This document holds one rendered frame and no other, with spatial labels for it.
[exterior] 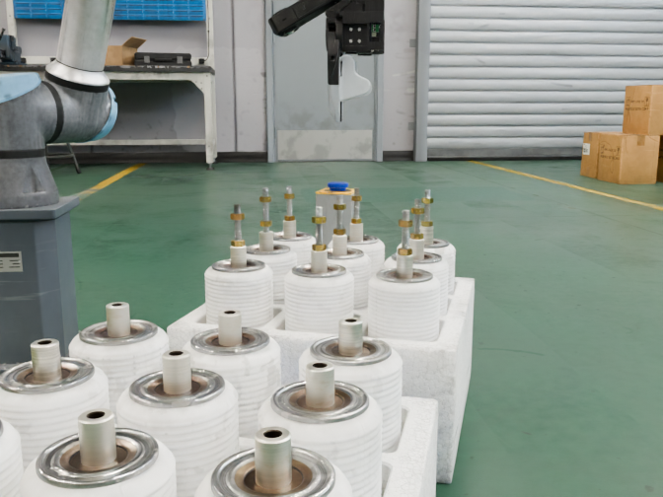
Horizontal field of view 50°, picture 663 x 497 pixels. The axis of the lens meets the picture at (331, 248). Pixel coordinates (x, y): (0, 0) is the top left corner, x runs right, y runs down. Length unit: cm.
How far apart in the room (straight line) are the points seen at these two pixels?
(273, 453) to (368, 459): 13
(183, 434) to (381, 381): 18
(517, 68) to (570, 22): 60
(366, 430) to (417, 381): 39
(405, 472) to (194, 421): 18
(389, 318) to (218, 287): 24
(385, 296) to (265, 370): 29
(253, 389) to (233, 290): 33
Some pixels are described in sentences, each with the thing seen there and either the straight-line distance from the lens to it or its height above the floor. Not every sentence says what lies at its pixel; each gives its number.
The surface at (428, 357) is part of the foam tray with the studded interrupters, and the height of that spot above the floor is 17.
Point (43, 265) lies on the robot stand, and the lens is 135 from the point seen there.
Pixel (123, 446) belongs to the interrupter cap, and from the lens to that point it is 51.
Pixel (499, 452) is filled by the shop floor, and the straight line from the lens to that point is 106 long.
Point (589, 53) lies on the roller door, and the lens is 682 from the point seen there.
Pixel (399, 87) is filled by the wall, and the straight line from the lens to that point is 633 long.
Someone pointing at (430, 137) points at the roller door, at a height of 20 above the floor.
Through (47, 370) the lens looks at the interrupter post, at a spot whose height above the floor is 26.
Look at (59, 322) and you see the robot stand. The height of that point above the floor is 9.
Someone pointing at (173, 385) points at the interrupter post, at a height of 26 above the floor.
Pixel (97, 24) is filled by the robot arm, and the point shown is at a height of 62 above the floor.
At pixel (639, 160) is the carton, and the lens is 478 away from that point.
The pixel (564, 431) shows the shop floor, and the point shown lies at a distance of 114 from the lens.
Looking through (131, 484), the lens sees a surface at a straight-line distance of 47.
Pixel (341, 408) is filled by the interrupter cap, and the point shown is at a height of 25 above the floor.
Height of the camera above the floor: 47
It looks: 11 degrees down
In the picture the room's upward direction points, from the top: straight up
